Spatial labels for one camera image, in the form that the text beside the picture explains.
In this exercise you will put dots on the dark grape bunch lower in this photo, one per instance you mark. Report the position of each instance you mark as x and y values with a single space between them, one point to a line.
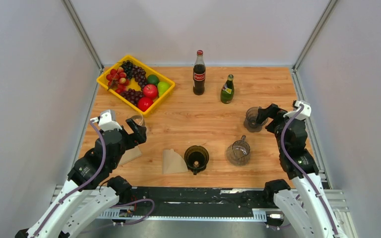
133 96

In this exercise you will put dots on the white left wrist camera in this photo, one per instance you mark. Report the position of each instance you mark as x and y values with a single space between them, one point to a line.
106 120

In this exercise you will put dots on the red apple upper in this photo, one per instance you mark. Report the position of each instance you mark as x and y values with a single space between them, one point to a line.
150 91

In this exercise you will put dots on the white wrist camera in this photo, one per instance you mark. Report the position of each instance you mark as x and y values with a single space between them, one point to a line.
106 120
301 110

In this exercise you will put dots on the green glass bottle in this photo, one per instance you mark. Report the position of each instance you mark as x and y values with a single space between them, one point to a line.
227 91

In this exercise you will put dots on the green lime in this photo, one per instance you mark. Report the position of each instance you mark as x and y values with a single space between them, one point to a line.
153 79

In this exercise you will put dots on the grey coffee dripper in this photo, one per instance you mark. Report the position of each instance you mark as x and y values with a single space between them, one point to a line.
251 123

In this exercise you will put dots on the cola glass bottle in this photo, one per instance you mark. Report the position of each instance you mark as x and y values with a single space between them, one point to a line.
199 74

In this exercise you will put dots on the glass carafe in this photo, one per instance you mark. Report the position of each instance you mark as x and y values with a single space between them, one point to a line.
239 152
138 119

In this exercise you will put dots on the glass carafe left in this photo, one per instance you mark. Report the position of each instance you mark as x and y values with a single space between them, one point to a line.
138 119

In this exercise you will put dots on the brown paper coffee filter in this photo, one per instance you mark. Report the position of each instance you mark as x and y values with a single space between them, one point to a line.
173 163

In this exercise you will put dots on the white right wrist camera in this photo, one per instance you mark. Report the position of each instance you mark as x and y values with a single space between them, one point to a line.
301 110

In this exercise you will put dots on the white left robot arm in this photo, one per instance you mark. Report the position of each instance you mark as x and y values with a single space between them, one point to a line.
88 190

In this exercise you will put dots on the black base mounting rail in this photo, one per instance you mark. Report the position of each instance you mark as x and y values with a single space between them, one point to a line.
198 203

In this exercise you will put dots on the amber coffee dripper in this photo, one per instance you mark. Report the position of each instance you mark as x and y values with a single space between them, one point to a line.
196 158

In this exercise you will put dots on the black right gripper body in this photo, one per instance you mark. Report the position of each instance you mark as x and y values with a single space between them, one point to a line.
275 125

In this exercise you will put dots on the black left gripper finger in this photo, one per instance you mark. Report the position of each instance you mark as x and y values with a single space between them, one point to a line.
136 128
140 136

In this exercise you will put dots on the yellow plastic fruit tray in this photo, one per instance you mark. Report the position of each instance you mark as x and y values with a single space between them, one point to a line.
134 85

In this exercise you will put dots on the red apple lower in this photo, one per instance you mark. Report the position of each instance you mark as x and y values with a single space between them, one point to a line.
144 103

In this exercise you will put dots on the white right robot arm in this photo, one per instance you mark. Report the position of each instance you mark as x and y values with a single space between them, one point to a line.
313 217

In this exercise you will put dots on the dark grape bunch upper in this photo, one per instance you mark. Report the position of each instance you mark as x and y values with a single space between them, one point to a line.
135 72

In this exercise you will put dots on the dark grape bunch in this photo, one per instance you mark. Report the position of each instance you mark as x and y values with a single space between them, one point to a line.
135 72
133 96

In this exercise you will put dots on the red apple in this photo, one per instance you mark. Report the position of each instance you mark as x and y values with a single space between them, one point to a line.
144 103
150 91

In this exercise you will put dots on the glass carafe right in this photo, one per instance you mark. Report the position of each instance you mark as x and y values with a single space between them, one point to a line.
239 152

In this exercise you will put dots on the green pear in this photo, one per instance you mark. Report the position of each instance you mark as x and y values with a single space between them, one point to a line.
162 88

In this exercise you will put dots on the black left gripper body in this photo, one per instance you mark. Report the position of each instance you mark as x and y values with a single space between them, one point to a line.
129 140

